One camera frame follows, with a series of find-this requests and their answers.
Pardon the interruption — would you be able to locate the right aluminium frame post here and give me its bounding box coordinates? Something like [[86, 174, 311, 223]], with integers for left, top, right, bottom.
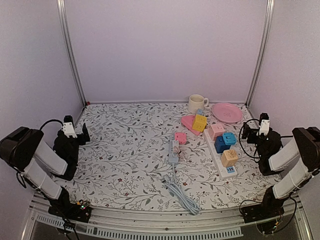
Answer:
[[245, 0, 275, 109]]

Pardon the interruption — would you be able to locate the pink plate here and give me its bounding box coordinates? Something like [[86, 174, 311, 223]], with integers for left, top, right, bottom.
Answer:
[[211, 102, 243, 124]]

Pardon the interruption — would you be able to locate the white power strip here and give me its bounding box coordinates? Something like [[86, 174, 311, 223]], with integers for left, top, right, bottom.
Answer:
[[203, 127, 238, 180]]

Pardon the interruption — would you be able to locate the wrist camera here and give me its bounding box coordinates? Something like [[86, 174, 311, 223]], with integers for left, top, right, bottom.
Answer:
[[62, 115, 77, 139], [258, 112, 270, 137]]

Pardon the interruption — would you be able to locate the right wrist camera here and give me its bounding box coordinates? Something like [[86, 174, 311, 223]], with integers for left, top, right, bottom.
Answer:
[[258, 112, 270, 137]]

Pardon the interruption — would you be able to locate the small light blue adapter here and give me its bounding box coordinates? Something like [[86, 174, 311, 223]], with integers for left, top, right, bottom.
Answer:
[[196, 108, 204, 116]]

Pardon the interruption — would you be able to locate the cream ceramic mug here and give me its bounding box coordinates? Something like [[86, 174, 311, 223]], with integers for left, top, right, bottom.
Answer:
[[187, 94, 209, 114]]

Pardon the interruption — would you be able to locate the cyan cube adapter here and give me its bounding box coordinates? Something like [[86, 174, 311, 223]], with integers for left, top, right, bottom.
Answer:
[[222, 132, 237, 146]]

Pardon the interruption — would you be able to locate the pink plug adapter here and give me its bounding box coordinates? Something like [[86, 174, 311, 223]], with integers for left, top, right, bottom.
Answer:
[[174, 132, 187, 145]]

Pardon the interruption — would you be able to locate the beige cube socket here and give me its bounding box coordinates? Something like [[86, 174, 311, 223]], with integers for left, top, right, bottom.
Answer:
[[220, 149, 238, 168]]

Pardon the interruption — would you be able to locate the dark blue cube socket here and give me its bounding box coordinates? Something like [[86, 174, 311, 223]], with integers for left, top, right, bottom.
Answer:
[[214, 136, 230, 154]]

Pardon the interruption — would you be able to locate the light blue power strip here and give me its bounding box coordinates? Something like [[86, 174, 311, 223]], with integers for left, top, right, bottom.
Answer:
[[161, 139, 201, 216]]

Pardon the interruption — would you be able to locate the yellow cube socket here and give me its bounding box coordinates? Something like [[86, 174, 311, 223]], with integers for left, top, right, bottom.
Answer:
[[192, 114, 207, 132]]

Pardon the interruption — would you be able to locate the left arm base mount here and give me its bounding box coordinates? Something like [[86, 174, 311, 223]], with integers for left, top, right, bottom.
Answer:
[[48, 188, 92, 223]]

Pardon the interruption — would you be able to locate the aluminium frame post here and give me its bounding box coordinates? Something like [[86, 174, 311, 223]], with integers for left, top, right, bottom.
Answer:
[[245, 0, 275, 109], [56, 0, 87, 107]]

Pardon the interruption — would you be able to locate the front aluminium rail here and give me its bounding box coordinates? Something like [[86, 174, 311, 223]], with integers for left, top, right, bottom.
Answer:
[[22, 194, 313, 240]]

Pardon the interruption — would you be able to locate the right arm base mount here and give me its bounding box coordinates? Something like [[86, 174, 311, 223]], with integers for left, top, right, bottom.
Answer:
[[239, 186, 288, 223]]

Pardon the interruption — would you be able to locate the left aluminium frame post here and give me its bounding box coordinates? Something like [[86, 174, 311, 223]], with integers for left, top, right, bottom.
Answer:
[[56, 0, 87, 107]]

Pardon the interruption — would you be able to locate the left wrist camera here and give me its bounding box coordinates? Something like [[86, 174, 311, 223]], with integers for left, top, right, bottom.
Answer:
[[62, 115, 77, 139]]

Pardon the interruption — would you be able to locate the pink flat power strip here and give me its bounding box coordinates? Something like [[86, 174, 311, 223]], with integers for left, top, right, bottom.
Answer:
[[181, 115, 201, 136]]

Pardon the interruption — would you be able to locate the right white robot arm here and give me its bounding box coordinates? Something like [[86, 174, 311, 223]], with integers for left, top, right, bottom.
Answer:
[[239, 122, 320, 218]]

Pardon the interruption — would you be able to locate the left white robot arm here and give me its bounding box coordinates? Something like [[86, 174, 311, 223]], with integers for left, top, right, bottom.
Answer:
[[0, 122, 90, 217]]

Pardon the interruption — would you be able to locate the pink cube socket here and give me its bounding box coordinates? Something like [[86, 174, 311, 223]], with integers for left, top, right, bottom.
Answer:
[[208, 123, 226, 141]]

